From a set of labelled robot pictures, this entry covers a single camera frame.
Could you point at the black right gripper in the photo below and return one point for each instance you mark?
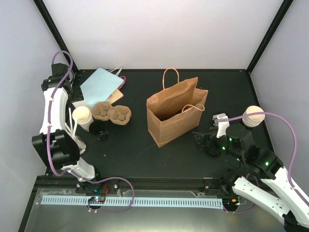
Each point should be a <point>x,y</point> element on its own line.
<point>203,138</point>

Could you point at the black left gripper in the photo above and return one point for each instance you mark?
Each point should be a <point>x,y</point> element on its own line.
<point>78,95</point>

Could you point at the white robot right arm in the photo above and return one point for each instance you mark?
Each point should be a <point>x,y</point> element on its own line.
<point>257,174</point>

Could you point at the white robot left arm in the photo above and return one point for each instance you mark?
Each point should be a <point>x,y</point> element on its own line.
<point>57,143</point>

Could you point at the black coffee cup lid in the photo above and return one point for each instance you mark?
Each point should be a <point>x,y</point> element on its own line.
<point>213,153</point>

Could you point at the left paper cup stack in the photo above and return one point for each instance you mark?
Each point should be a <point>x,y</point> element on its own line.
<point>83,117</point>

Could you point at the paper cup stack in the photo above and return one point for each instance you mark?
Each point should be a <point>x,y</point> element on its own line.
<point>254,120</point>
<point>83,117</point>

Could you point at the light blue paper bag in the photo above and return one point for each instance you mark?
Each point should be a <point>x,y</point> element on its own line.
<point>99,86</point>

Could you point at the white plastic cutlery bundle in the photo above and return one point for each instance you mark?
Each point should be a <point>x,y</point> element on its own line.
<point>71,128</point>

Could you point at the small brown paper bag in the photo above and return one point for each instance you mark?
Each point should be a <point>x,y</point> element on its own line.
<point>115,96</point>

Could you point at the brown pulp cup carrier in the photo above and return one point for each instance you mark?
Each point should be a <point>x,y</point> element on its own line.
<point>104,111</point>

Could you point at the right paper cup stack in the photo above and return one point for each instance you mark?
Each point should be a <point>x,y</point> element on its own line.
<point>254,120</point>

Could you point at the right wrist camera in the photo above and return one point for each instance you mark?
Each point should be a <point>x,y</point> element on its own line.
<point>221,122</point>

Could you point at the light blue cable duct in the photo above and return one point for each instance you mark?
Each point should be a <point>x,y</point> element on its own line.
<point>134,202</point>

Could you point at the black aluminium rail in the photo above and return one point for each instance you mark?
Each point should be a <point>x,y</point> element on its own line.
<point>208,186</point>

